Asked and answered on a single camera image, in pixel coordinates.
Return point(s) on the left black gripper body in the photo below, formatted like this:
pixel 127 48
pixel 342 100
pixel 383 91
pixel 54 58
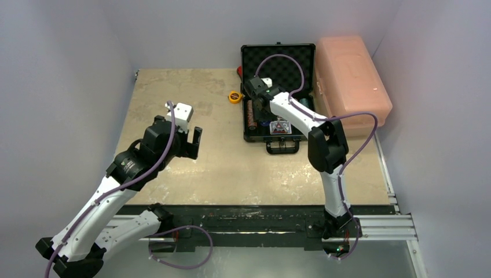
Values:
pixel 180 137

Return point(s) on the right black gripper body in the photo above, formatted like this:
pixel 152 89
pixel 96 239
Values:
pixel 259 109

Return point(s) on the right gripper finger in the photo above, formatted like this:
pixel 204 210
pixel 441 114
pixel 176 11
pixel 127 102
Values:
pixel 256 113
pixel 268 115

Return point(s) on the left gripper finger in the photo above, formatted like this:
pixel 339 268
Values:
pixel 197 135
pixel 190 150

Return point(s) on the brown poker chip roll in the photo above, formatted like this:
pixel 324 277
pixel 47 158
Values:
pixel 250 110

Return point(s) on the black poker case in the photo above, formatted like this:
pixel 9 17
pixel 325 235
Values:
pixel 271 76

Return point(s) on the red black chip roll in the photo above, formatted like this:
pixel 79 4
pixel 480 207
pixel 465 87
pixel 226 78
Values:
pixel 251 124

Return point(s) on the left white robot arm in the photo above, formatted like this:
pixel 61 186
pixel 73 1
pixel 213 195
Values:
pixel 83 246

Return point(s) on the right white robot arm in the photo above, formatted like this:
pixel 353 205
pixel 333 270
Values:
pixel 327 149

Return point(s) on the blue card deck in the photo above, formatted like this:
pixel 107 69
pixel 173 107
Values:
pixel 290 128

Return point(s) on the clear all in triangle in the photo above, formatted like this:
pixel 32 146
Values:
pixel 279 127

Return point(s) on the yellow tape measure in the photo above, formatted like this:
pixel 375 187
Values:
pixel 235 97

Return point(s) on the green poker chip roll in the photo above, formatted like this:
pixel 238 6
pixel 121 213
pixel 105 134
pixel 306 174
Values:
pixel 305 102

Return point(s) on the pink plastic storage box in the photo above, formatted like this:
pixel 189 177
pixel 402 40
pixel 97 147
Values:
pixel 346 81

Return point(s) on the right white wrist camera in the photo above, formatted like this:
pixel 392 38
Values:
pixel 267 81

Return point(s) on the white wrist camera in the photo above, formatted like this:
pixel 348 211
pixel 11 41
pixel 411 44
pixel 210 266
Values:
pixel 267 81
pixel 182 114

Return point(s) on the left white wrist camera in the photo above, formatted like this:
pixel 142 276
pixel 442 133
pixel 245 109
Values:
pixel 182 114

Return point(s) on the red handled tool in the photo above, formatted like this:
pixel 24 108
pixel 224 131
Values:
pixel 239 71

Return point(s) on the black table rail frame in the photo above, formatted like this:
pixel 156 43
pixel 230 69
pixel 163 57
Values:
pixel 286 226

